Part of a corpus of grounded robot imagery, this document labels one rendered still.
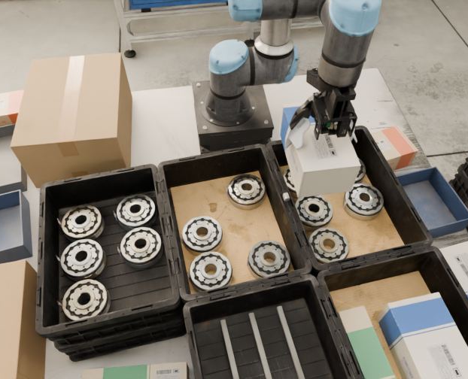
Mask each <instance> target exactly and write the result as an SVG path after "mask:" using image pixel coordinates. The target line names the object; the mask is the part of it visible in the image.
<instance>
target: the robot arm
mask: <svg viewBox="0 0 468 379"><path fill-rule="evenodd" d="M381 2H382V0H228V5H229V14H230V16H231V18H232V19H233V20H235V21H237V22H242V21H249V22H251V23H255V22H257V21H261V30H260V35H259V36H258V37H257V38H256V40H255V43H254V47H247V45H246V44H245V43H244V42H242V41H240V42H239V41H238V40H233V39H232V40H225V41H221V42H220V43H218V44H216V45H215V47H213V48H212V50H211V52H210V55H209V62H208V67H209V77H210V89H209V91H208V94H207V96H206V99H205V109H206V111H207V113H208V114H209V115H210V116H211V117H212V118H214V119H216V120H219V121H222V122H233V121H237V120H240V119H241V118H243V117H245V116H246V115H247V113H248V112H249V110H250V99H249V97H248V93H247V90H246V86H256V85H266V84H281V83H288V82H290V81H292V79H293V78H294V76H295V74H296V70H297V66H298V62H297V60H298V50H297V48H296V45H295V44H293V40H292V39H291V38H290V28H291V23H292V19H298V18H310V17H319V18H320V20H321V22H322V24H323V25H324V28H325V36H324V43H323V47H322V51H321V57H320V61H319V65H318V68H313V69H312V70H307V72H306V82H307V83H309V84H310V85H312V86H313V87H314V88H315V89H317V90H319V92H313V95H312V96H311V97H309V98H308V99H307V100H306V102H305V103H304V104H303V105H301V106H300V107H299V108H298V109H297V110H296V111H295V113H294V114H293V117H292V119H291V121H290V125H289V128H288V130H287V134H286V138H285V144H284V145H285V148H288V147H289V146H290V145H291V144H292V143H293V145H294V147H295V148H296V149H299V148H301V146H302V144H303V138H304V134H305V133H306V132H307V131H308V129H309V128H310V126H311V120H309V117H310V114H311V116H312V117H313V118H314V119H315V129H314V134H315V137H316V140H317V141H318V138H319V134H322V135H323V134H328V135H336V136H337V138H342V137H346V135H347V134H348V136H349V138H350V140H351V141H352V139H353V138H354V140H355V141H356V143H357V139H356V136H355V134H354V131H355V124H356V122H357V115H356V113H355V110H354V106H353V105H352V103H351V100H355V97H356V92H355V90H354V88H355V87H356V85H357V81H358V80H359V78H360V74H361V71H362V68H363V64H364V62H365V61H366V55H367V52H368V49H369V46H370V42H371V40H372V36H373V32H374V30H375V27H376V26H377V24H378V20H379V11H380V8H381ZM317 130H318V132H317Z"/></svg>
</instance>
